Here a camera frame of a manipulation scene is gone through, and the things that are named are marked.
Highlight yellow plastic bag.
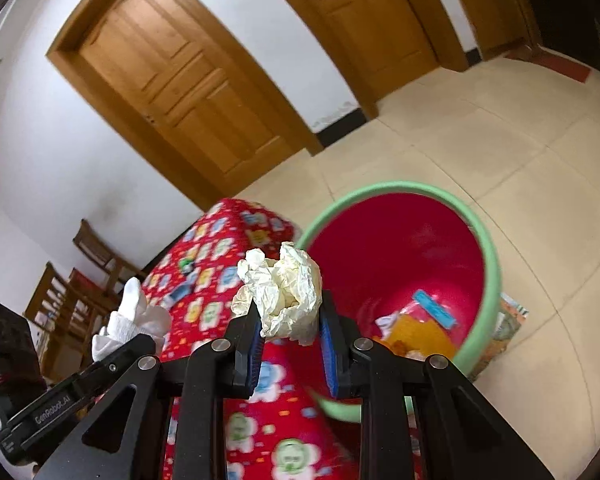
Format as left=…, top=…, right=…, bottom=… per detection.
left=380, top=310, right=457, bottom=361

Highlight wooden panel door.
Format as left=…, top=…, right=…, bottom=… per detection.
left=46, top=0, right=324, bottom=212

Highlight red flower printed blanket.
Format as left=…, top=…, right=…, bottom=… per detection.
left=145, top=197, right=426, bottom=480

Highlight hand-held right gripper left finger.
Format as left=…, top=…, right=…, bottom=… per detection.
left=32, top=304, right=265, bottom=480

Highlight low wooden wall panel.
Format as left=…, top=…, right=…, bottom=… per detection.
left=440, top=0, right=542, bottom=61

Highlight red bin with green rim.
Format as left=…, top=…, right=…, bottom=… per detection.
left=296, top=180, right=502, bottom=423

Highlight colourful printed paper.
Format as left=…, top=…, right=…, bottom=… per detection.
left=470, top=292, right=531, bottom=382

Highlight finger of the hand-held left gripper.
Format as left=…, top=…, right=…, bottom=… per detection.
left=77, top=334, right=156, bottom=396

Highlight red doormat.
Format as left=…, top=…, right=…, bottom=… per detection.
left=520, top=45, right=594, bottom=84

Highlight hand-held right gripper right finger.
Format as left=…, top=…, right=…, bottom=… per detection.
left=319, top=294, right=556, bottom=480

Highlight small wooden chair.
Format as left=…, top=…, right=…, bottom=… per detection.
left=72, top=217, right=149, bottom=286

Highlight clear bag with blue strip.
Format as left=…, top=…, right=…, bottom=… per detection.
left=412, top=290, right=457, bottom=331

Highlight wooden door with handle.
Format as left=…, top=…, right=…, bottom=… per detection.
left=250, top=0, right=469, bottom=121

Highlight large wooden chair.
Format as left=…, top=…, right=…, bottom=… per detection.
left=24, top=260, right=123, bottom=361

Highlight white tissue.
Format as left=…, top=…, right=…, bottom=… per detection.
left=91, top=277, right=172, bottom=363

